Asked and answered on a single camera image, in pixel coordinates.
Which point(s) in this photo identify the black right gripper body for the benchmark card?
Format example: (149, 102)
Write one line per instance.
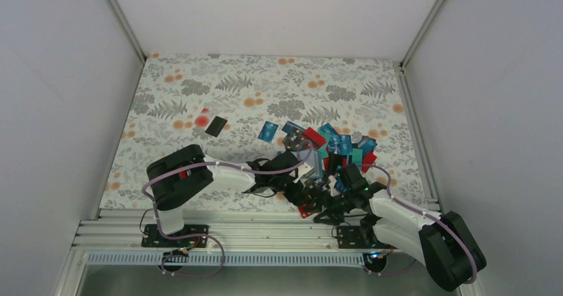
(339, 205)

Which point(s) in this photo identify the red yellow logo card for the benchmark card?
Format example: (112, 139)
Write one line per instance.
(307, 210)

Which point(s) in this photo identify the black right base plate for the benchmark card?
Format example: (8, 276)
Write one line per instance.
(358, 238)

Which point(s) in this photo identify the white card with red circle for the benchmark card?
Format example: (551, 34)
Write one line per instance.
(204, 118)

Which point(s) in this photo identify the floral patterned table mat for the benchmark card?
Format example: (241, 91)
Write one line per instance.
(357, 97)

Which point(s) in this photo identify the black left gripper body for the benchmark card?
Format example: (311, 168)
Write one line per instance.
(275, 186)

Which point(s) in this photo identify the red card with black stripe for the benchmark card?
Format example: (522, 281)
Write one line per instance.
(316, 139)

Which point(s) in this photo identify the aluminium rail frame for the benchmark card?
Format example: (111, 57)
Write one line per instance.
(233, 230)

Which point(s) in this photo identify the black card near left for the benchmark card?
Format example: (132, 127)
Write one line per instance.
(216, 126)

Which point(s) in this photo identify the black VIP card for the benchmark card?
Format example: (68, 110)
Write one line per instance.
(292, 140)

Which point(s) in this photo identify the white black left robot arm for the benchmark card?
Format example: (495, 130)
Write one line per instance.
(184, 174)

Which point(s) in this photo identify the blue card front left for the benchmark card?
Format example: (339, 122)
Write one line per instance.
(268, 131)

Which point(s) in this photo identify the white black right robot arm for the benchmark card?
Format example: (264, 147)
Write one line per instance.
(443, 243)

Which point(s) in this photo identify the teal leather card holder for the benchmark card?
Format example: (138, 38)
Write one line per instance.
(312, 167)

